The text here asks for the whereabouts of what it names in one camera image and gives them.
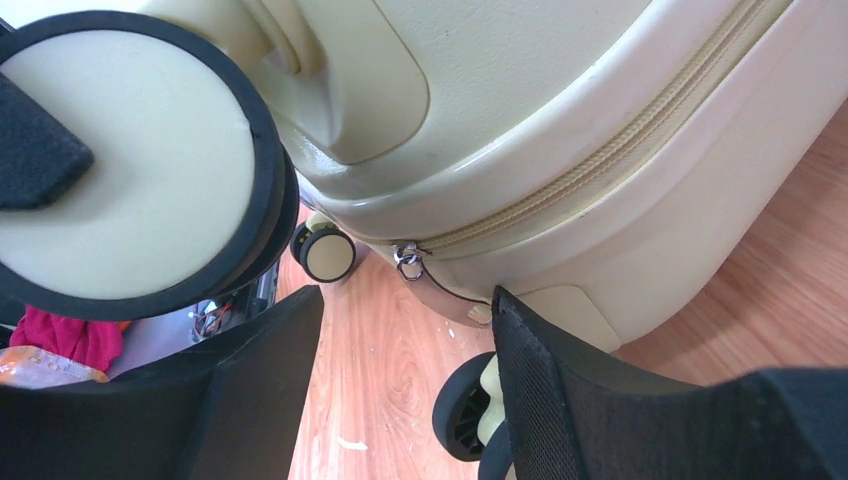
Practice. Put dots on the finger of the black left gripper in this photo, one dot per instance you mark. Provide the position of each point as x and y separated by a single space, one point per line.
41 159

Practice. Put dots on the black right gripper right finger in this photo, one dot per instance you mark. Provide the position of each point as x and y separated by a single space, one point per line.
576 412

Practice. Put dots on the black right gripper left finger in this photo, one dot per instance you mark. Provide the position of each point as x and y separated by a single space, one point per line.
229 407

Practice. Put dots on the cream suitcase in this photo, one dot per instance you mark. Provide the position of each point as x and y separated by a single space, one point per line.
597 159

